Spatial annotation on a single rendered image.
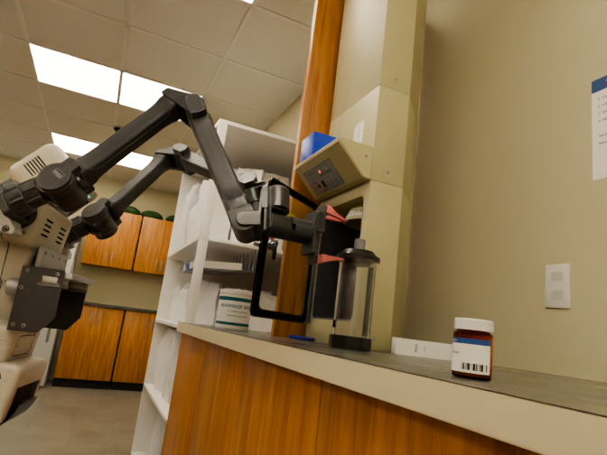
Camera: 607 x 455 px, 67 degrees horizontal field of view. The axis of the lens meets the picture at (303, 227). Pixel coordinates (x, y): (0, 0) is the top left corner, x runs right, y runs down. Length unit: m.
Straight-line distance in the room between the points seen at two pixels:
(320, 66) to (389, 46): 0.39
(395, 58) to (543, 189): 0.58
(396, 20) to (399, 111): 0.30
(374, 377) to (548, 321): 0.81
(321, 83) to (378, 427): 1.38
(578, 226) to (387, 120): 0.58
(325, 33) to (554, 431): 1.68
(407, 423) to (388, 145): 0.94
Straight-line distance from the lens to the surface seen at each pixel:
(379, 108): 1.42
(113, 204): 1.66
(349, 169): 1.35
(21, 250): 1.42
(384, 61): 1.50
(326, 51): 1.89
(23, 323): 1.34
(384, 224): 1.33
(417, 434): 0.61
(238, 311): 1.80
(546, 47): 1.65
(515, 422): 0.46
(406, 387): 0.57
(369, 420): 0.69
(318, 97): 1.78
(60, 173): 1.23
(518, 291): 1.44
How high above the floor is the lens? 0.97
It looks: 12 degrees up
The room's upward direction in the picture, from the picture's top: 7 degrees clockwise
